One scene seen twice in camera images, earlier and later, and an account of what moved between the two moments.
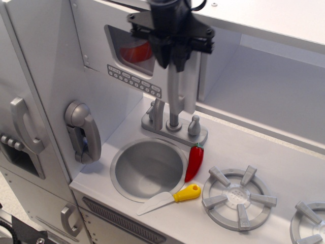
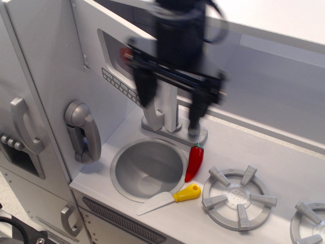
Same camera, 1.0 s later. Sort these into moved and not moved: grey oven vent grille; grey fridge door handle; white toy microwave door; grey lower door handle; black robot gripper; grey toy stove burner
Moved: white toy microwave door; black robot gripper
Not moved: grey toy stove burner; grey oven vent grille; grey fridge door handle; grey lower door handle
